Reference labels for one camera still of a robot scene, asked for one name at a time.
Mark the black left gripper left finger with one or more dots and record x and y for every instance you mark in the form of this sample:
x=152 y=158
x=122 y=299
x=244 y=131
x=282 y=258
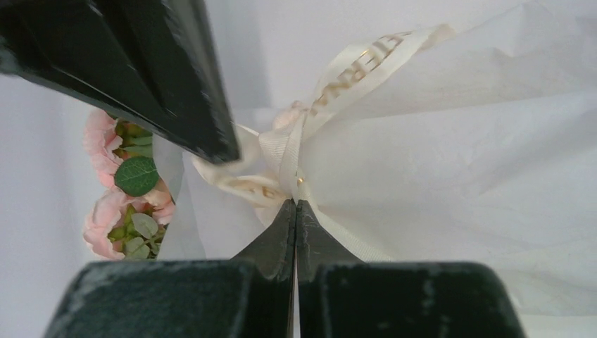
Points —
x=249 y=295

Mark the cream ribbon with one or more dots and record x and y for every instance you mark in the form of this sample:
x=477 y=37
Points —
x=268 y=172

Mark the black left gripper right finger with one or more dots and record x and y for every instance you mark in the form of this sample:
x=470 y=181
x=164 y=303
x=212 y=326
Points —
x=342 y=296

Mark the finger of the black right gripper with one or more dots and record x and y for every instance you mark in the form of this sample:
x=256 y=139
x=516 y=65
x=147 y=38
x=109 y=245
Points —
x=150 y=62

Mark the pink fake flower bouquet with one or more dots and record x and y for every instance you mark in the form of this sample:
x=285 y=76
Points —
x=130 y=219

